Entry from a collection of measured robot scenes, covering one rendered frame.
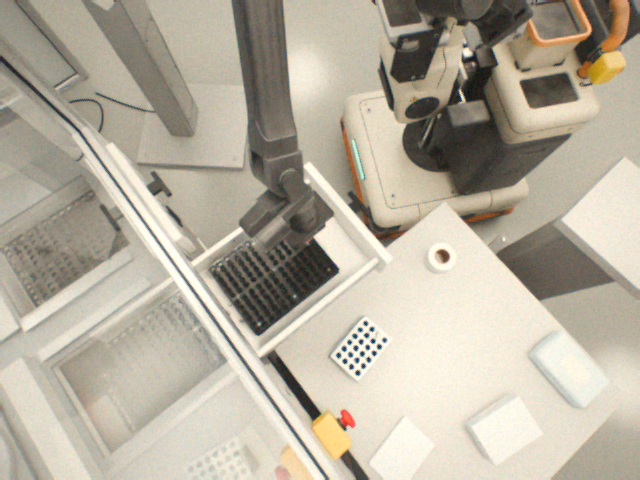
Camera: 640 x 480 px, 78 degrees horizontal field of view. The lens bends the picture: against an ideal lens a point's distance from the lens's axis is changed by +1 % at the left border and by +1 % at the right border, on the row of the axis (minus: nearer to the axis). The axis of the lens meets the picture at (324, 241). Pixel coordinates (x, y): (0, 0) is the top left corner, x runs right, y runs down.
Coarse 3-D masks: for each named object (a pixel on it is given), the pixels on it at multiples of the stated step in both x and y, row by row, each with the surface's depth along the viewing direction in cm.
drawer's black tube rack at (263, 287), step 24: (312, 240) 87; (216, 264) 85; (240, 264) 88; (264, 264) 88; (288, 264) 88; (312, 264) 85; (240, 288) 86; (264, 288) 83; (288, 288) 84; (312, 288) 84; (240, 312) 82; (264, 312) 82; (288, 312) 85
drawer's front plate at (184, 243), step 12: (108, 144) 89; (120, 156) 88; (132, 168) 89; (132, 180) 87; (144, 192) 86; (156, 204) 85; (156, 216) 85; (168, 216) 88; (168, 228) 84; (180, 228) 95; (180, 240) 84
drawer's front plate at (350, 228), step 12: (312, 168) 88; (312, 180) 90; (324, 180) 87; (324, 192) 88; (336, 192) 87; (336, 204) 86; (336, 216) 92; (348, 216) 85; (348, 228) 90; (360, 228) 84; (360, 240) 88; (372, 240) 84; (372, 252) 86; (384, 252) 83; (384, 264) 85
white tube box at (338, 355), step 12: (360, 324) 92; (372, 324) 92; (348, 336) 91; (360, 336) 91; (372, 336) 91; (384, 336) 91; (336, 348) 91; (348, 348) 90; (360, 348) 90; (372, 348) 90; (384, 348) 90; (336, 360) 89; (348, 360) 90; (360, 360) 90; (372, 360) 90; (348, 372) 89; (360, 372) 89
